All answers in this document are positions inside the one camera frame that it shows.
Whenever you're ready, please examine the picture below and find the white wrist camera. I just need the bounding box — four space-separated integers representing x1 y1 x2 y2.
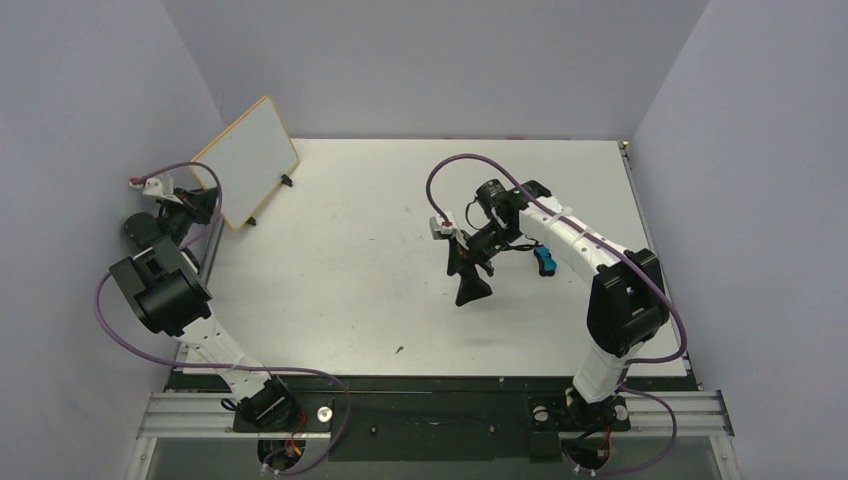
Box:
429 211 466 246
135 174 180 203

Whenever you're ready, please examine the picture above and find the aluminium table edge rail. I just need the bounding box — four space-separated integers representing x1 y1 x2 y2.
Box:
617 140 657 254

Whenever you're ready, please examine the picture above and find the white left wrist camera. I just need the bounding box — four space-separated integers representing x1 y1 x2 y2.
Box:
135 174 180 203

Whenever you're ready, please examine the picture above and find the metal wire whiteboard stand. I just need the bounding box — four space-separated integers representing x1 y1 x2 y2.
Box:
245 174 294 227

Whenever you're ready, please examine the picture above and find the yellow framed whiteboard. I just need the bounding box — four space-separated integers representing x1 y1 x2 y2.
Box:
189 96 300 230

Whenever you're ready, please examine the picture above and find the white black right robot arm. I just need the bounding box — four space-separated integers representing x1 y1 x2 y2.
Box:
429 180 669 431

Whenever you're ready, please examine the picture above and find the aluminium front frame rail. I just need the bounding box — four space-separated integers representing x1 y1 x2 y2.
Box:
137 390 735 440

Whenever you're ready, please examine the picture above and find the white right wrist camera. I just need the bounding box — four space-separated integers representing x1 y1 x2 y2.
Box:
429 211 466 246

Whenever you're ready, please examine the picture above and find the blue whiteboard eraser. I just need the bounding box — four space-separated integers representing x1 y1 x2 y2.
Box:
532 244 557 277

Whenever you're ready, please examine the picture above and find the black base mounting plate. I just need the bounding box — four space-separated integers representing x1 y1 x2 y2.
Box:
142 372 701 462

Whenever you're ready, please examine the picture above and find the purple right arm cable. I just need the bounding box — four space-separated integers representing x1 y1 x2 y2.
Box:
424 153 689 478

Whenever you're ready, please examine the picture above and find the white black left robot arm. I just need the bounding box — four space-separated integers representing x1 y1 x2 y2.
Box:
109 187 299 430

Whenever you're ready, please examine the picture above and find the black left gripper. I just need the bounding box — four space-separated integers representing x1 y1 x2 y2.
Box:
160 187 219 247

